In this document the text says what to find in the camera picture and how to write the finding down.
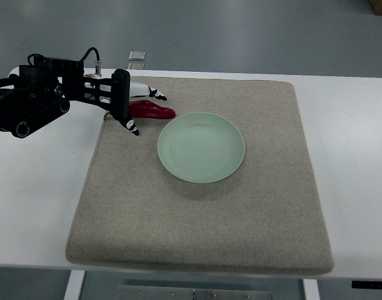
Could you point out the light green plate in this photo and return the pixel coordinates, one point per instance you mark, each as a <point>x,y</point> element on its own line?
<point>201,147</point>

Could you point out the white table leg right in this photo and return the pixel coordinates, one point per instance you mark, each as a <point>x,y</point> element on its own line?
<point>311,291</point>

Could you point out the beige felt mat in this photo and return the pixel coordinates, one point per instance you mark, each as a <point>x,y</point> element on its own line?
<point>234,192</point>

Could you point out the red chili pepper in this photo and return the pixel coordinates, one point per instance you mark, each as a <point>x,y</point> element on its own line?
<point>148,109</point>

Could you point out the white table leg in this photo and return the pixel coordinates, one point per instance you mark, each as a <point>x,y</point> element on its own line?
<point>75,285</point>
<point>311,291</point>

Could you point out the black control panel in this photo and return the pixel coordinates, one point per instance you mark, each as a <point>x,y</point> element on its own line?
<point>376,285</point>

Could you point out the white table leg left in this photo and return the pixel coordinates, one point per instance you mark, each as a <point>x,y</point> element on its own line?
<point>75,285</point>

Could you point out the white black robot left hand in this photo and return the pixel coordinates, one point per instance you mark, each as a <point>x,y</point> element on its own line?
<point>137,90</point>

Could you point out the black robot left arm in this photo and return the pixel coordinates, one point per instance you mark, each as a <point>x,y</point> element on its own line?
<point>44,88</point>

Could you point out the cardboard box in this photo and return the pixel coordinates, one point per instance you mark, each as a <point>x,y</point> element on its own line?
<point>377,7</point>

